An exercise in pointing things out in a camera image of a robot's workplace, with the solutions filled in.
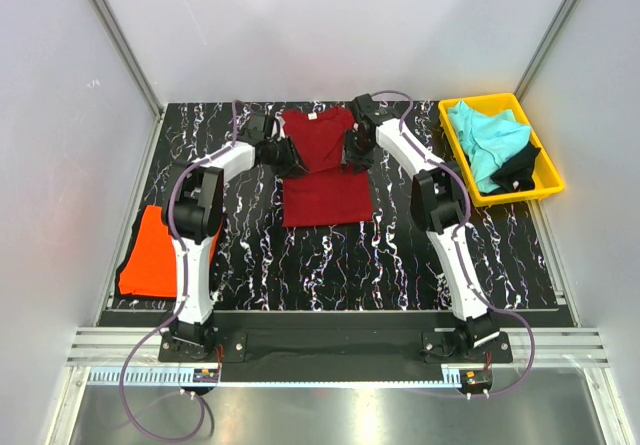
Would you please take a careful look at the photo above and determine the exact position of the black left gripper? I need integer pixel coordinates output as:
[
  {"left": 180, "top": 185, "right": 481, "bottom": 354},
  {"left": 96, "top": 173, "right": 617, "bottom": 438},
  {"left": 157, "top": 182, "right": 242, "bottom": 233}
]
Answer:
[{"left": 265, "top": 135, "right": 309, "bottom": 179}]

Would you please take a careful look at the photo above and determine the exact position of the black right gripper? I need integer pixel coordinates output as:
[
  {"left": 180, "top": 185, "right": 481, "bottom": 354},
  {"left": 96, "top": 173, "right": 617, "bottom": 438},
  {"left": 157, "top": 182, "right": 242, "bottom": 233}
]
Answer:
[{"left": 340, "top": 129, "right": 374, "bottom": 175}]

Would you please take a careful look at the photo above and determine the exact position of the dark red polo shirt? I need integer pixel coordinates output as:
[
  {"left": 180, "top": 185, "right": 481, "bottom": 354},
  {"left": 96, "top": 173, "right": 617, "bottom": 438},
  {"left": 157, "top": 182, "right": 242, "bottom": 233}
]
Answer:
[{"left": 282, "top": 106, "right": 373, "bottom": 228}]

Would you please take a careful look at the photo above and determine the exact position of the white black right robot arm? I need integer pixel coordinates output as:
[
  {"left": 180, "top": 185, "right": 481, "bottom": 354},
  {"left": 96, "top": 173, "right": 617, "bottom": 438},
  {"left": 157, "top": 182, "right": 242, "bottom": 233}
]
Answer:
[{"left": 343, "top": 112, "right": 499, "bottom": 362}]

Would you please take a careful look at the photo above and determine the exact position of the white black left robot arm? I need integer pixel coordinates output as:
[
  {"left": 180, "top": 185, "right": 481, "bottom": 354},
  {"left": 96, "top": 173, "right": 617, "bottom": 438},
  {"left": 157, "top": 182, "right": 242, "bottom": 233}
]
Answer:
[{"left": 162, "top": 136, "right": 308, "bottom": 361}]

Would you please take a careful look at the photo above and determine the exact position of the turquoise t shirt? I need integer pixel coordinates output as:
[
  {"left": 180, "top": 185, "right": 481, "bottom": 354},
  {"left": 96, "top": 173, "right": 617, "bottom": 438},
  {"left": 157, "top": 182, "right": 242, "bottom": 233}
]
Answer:
[{"left": 447, "top": 100, "right": 531, "bottom": 194}]

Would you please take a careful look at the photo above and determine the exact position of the black t shirt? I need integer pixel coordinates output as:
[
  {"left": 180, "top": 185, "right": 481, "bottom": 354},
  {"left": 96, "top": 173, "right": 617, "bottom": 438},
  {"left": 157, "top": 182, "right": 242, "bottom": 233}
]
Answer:
[{"left": 491, "top": 142, "right": 541, "bottom": 194}]

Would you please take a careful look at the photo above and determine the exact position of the folded orange t shirt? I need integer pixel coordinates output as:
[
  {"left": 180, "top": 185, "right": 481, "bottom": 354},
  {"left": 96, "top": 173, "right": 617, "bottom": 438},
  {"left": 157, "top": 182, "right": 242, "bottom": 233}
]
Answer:
[{"left": 118, "top": 204, "right": 221, "bottom": 299}]

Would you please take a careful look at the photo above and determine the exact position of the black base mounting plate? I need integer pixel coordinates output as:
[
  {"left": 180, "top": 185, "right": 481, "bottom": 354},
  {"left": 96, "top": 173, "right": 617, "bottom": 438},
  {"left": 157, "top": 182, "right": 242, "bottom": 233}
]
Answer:
[{"left": 97, "top": 309, "right": 574, "bottom": 384}]

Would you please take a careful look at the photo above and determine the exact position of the yellow plastic bin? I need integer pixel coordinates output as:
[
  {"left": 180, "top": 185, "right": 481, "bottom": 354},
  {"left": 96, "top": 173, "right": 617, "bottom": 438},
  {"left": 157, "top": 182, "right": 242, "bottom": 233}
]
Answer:
[{"left": 438, "top": 93, "right": 565, "bottom": 207}]

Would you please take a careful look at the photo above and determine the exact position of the left orange connector box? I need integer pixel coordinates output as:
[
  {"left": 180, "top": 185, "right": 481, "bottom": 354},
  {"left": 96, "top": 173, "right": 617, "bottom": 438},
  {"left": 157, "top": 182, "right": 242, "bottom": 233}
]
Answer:
[{"left": 192, "top": 365, "right": 221, "bottom": 383}]

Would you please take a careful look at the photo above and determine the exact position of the orange connector box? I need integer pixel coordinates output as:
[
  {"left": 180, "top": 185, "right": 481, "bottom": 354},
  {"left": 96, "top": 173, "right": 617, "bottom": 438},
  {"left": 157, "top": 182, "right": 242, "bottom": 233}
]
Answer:
[
  {"left": 192, "top": 365, "right": 221, "bottom": 383},
  {"left": 461, "top": 369, "right": 493, "bottom": 394}
]

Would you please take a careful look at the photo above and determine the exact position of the right orange connector box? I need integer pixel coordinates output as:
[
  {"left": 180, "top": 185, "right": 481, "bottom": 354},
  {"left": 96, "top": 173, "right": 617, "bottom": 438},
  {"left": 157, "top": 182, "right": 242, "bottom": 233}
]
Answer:
[{"left": 461, "top": 369, "right": 493, "bottom": 394}]

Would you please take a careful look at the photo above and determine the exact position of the aluminium frame rail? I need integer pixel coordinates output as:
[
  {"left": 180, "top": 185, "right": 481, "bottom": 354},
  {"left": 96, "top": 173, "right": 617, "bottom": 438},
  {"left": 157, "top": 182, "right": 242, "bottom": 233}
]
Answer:
[{"left": 69, "top": 327, "right": 608, "bottom": 368}]

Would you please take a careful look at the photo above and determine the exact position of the left corner aluminium post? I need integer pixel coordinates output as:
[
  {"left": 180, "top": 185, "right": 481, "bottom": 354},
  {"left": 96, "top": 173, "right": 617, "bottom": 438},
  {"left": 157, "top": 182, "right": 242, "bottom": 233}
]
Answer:
[{"left": 89, "top": 0, "right": 164, "bottom": 118}]

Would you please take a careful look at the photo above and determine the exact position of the corner aluminium post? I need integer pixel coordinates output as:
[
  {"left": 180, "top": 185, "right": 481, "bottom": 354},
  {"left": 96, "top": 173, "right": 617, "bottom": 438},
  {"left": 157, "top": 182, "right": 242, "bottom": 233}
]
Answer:
[
  {"left": 514, "top": 0, "right": 580, "bottom": 100},
  {"left": 89, "top": 0, "right": 164, "bottom": 118}
]

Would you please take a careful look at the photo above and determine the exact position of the right corner aluminium post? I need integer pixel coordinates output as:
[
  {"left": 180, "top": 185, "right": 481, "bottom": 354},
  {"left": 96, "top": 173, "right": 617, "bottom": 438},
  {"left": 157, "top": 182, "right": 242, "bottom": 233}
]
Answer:
[{"left": 514, "top": 0, "right": 580, "bottom": 100}]

